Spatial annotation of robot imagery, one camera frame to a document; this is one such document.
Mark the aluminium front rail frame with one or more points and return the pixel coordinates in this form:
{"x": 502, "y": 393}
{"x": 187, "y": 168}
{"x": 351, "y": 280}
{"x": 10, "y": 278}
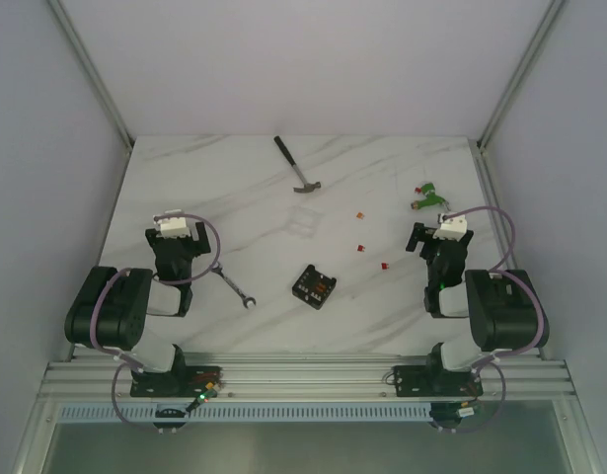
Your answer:
{"x": 87, "y": 376}

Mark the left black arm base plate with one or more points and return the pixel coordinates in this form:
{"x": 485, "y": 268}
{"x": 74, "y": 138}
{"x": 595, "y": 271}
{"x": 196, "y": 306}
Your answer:
{"x": 182, "y": 383}

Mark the black fuse box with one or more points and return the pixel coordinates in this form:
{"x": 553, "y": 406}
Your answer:
{"x": 313, "y": 287}

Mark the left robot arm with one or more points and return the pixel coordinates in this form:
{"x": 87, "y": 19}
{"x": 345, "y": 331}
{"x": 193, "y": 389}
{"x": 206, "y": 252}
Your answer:
{"x": 110, "y": 310}

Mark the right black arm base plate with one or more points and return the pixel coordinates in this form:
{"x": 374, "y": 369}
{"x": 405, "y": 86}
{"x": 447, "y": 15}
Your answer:
{"x": 427, "y": 382}

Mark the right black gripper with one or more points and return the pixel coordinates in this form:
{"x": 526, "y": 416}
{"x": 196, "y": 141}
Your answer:
{"x": 422, "y": 234}

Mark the left aluminium corner post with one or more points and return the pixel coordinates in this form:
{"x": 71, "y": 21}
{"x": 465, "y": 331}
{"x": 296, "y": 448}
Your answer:
{"x": 90, "y": 71}

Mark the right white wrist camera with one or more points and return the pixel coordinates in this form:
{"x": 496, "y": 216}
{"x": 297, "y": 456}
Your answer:
{"x": 451, "y": 228}

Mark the aluminium corner post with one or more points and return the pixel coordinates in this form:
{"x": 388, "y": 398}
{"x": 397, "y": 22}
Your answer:
{"x": 90, "y": 71}
{"x": 522, "y": 71}

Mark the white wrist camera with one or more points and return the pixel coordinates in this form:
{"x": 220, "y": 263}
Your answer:
{"x": 172, "y": 224}
{"x": 451, "y": 228}

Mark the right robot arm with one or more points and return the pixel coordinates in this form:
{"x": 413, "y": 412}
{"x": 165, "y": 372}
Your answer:
{"x": 502, "y": 308}

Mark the slotted grey cable duct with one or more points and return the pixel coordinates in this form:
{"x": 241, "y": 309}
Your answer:
{"x": 253, "y": 412}

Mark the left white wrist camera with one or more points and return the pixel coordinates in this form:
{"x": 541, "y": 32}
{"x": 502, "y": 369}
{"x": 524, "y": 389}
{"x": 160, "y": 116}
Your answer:
{"x": 172, "y": 224}

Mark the black handled claw hammer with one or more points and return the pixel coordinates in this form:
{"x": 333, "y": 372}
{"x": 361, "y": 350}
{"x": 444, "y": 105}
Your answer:
{"x": 306, "y": 186}

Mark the clear fuse box cover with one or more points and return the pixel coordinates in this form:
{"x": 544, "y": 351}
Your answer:
{"x": 303, "y": 222}

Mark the silver combination wrench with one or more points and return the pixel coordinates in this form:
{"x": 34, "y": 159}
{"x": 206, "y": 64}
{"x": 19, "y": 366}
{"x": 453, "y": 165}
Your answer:
{"x": 247, "y": 300}

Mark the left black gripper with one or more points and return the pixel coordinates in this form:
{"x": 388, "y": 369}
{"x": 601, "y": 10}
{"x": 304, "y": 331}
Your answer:
{"x": 177, "y": 242}

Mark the green red plastic connector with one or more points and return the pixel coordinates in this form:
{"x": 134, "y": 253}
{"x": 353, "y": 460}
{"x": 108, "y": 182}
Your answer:
{"x": 428, "y": 197}

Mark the right aluminium corner post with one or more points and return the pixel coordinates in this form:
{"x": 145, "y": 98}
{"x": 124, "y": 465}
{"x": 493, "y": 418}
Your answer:
{"x": 522, "y": 71}

